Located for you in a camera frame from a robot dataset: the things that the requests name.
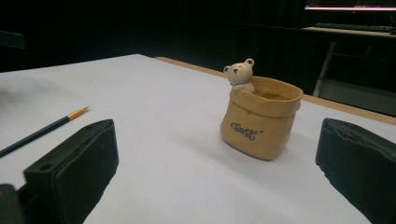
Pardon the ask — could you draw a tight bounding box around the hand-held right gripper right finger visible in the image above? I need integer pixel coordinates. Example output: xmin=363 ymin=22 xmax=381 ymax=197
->
xmin=315 ymin=118 xmax=396 ymax=224

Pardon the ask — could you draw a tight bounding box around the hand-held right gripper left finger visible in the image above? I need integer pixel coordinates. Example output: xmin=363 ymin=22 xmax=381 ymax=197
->
xmin=22 ymin=119 xmax=120 ymax=224

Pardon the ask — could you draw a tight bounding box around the dark blue pencil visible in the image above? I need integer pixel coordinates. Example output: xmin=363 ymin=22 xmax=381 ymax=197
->
xmin=0 ymin=105 xmax=91 ymax=159

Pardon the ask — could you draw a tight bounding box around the tan bear pen holder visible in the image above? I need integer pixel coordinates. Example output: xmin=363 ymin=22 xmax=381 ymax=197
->
xmin=219 ymin=58 xmax=304 ymax=161

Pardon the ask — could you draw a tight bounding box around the black keyboard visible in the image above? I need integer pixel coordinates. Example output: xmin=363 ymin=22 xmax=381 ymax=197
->
xmin=313 ymin=21 xmax=396 ymax=33

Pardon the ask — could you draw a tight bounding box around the dark chair back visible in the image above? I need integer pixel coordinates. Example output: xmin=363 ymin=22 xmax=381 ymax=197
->
xmin=0 ymin=30 xmax=26 ymax=50

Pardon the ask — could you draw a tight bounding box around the computer monitor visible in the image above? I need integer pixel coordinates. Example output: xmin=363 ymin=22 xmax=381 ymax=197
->
xmin=304 ymin=0 xmax=396 ymax=12

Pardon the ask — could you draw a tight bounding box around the wooden desk with metal frame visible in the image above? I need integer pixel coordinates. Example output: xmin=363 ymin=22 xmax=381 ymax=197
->
xmin=302 ymin=25 xmax=396 ymax=118

